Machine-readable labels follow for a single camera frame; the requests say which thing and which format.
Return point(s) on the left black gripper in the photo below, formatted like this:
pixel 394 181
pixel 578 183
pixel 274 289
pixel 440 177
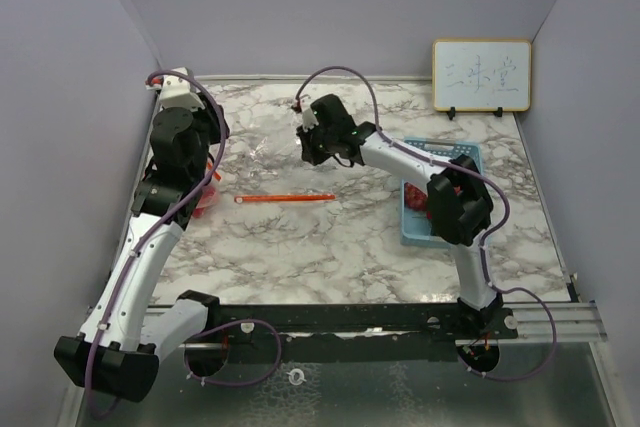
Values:
pixel 212 115

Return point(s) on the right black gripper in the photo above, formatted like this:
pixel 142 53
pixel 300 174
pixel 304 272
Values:
pixel 307 154

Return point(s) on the clear bag orange zipper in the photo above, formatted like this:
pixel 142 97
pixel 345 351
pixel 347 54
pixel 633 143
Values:
pixel 214 180

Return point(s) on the red apple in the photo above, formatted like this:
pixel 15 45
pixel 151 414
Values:
pixel 208 198

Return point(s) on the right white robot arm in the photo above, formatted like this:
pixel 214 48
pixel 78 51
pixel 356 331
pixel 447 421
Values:
pixel 457 200

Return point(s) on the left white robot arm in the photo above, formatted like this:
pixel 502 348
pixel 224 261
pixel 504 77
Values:
pixel 115 351

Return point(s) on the purple grape bunch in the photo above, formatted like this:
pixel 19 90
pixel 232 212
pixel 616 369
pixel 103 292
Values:
pixel 414 198

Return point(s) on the small framed whiteboard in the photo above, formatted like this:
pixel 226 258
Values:
pixel 481 75

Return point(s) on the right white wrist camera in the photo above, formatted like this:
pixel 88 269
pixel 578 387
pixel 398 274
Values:
pixel 302 107

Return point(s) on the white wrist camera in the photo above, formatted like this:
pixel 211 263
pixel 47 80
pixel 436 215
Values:
pixel 302 107
pixel 174 91

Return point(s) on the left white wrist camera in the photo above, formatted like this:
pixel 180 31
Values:
pixel 174 91

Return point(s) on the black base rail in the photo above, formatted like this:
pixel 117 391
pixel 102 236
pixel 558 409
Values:
pixel 338 333

